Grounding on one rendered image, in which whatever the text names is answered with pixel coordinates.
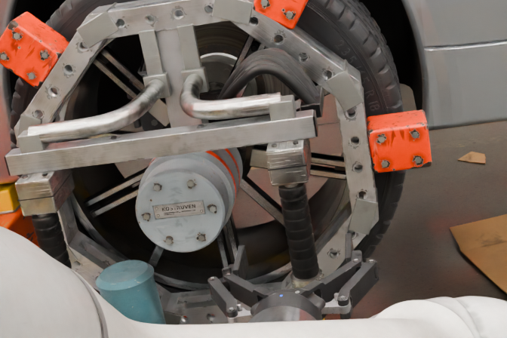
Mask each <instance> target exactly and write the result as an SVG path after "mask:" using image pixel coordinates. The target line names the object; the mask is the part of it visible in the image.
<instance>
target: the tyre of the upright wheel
mask: <svg viewBox="0 0 507 338"><path fill-rule="evenodd" d="M133 1H139V0H65V2H64V3H62V5H61V6H60V7H59V8H58V9H57V10H56V11H55V12H54V13H53V14H52V15H51V17H50V19H49V20H48V21H47V22H46V23H45V24H46V25H48V26H49V27H50V28H52V29H53V30H55V31H56V32H58V33H60V34H61V35H62V36H63V37H65V38H67V39H68V40H69V41H71V40H72V38H73V37H74V35H75V34H76V32H77V28H79V27H80V25H82V23H83V22H84V20H85V18H86V17H87V15H89V13H91V12H92V11H93V10H95V9H96V8H97V7H99V6H104V5H112V4H114V3H115V2H117V4H118V3H124V2H133ZM297 26H298V27H299V28H301V29H302V30H303V31H305V32H307V33H308V34H309V35H310V36H311V37H313V38H315V39H316V40H317V41H319V42H320V43H322V44H323V45H324V46H325V47H327V48H328V49H330V50H331V51H333V52H334V53H335V54H336V55H338V56H339V57H341V58H342V59H344V60H347V61H348V63H349V64H350V65H352V66H353V67H355V68H356V69H357V70H358V71H359V72H360V74H361V84H362V87H363V88H364V107H365V112H366V118H367V117H369V116H374V115H385V114H391V113H397V112H404V107H403V102H402V97H401V89H400V84H399V80H398V74H397V70H396V67H395V63H393V61H394V60H393V57H392V53H391V51H390V49H389V46H388V45H386V39H385V37H384V35H383V34H382V33H381V32H380V28H379V26H378V25H377V23H376V21H375V19H374V18H373V17H371V16H370V12H369V10H368V9H367V8H366V7H365V6H364V4H363V3H362V2H359V0H308V2H307V4H306V6H305V8H304V10H303V12H302V14H301V16H300V18H299V20H298V22H297ZM18 77H19V76H18ZM39 89H40V88H39ZM39 89H37V88H34V87H33V86H32V85H30V84H29V83H28V82H26V81H24V80H23V79H22V78H20V77H19V78H18V79H17V82H16V85H15V92H14V95H13V99H12V104H11V108H12V109H13V110H12V111H11V119H10V128H11V131H10V138H11V142H12V144H11V149H16V148H19V147H17V139H16V136H15V133H14V127H15V126H16V124H17V122H18V121H19V120H20V115H21V114H22V113H23V112H24V111H25V110H26V109H27V107H28V106H29V104H30V103H31V101H32V99H33V98H34V96H35V95H36V94H37V92H38V90H39ZM405 174H406V170H401V171H389V172H382V173H374V179H375V185H376V188H377V196H378V210H379V221H378V222H377V223H376V224H375V225H374V227H373V228H372V229H371V230H370V233H369V235H365V237H364V238H363V239H362V240H361V241H360V243H359V244H358V245H357V246H356V247H355V249H354V250H360V251H361V252H362V258H363V262H364V263H366V261H367V258H369V257H370V256H371V255H372V253H373V252H374V251H375V250H376V246H377V245H378V244H379V243H380V242H381V241H382V239H383V234H385V233H386V232H387V230H388V228H389V226H390V224H391V220H392V219H393V217H394V215H395V212H396V210H397V207H398V202H399V201H400V198H401V193H402V189H403V183H404V179H405Z"/></svg>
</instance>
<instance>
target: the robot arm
mask: <svg viewBox="0 0 507 338"><path fill-rule="evenodd" d="M345 261H346V264H345V265H344V266H342V267H341V268H339V269H338V270H336V271H335V272H333V273H331V274H330V275H328V276H327V277H325V278H323V279H322V280H320V281H316V280H314V281H312V282H311V283H309V284H307V285H306V286H305V287H298V288H294V289H290V290H274V291H272V290H270V289H268V288H266V287H264V286H260V287H257V286H256V285H254V284H251V283H250V282H248V281H246V280H245V279H246V274H247V268H248V262H247V254H246V250H245V246H244V245H239V246H238V251H237V254H236V258H235V263H234V264H230V265H228V266H227V267H225V268H223V269H222V273H223V278H220V279H218V278H217V277H210V278H209V279H208V280H207V281H208V285H209V288H210V295H211V298H212V299H213V301H214V302H215V303H216V304H217V305H218V307H219V308H220V309H221V311H222V312H223V313H224V315H225V316H226V317H227V318H228V321H229V323H228V324H185V325H171V324H148V323H143V322H138V321H133V320H131V319H129V318H126V317H125V316H123V314H121V313H120V312H119V311H118V310H116V309H115V308H114V307H113V306H111V305H110V304H109V303H108V302H107V301H105V300H104V298H102V297H101V295H99V294H98V292H96V291H95V289H93V288H92V286H90V285H89V283H87V282H86V280H84V279H83V277H81V276H80V275H79V274H78V273H77V272H75V271H73V270H72V269H70V268H69V267H67V266H65V265H63V264H62V263H60V262H58V261H57V260H55V259H54V258H53V257H50V256H49V255H48V254H47V253H45V252H44V251H43V250H42V249H40V248H39V247H37V246H36V245H35V244H33V243H32V242H31V241H29V240H28V239H26V238H24V237H23V236H21V235H18V234H17V233H15V232H12V231H11V230H8V229H6V228H4V227H1V226H0V338H507V302H506V301H504V300H499V299H495V298H490V297H474V296H468V297H457V298H450V297H437V298H432V299H428V300H409V301H404V302H401V303H397V304H394V305H393V306H390V307H388V308H387V309H385V310H383V311H382V312H381V313H379V314H376V315H374V316H372V317H370V318H364V319H350V318H351V315H352V310H353V309H354V307H355V306H356V305H357V304H358V303H359V302H360V301H361V299H362V298H363V297H364V296H365V295H366V294H367V293H368V291H369V290H370V289H371V288H372V287H373V286H374V285H375V283H377V282H378V280H379V273H378V268H377V262H376V260H368V261H367V262H366V263H364V262H363V258H362V252H361V251H360V250H354V248H353V242H352V233H346V242H345ZM313 292H314V293H313ZM236 300H238V301H240V302H242V303H243V304H245V305H247V306H249V307H251V309H250V311H247V310H245V308H242V306H241V304H240V303H238V304H237V302H236ZM327 314H340V318H341V319H342V320H323V319H324V318H325V317H326V315H327ZM247 322H248V323H247Z"/></svg>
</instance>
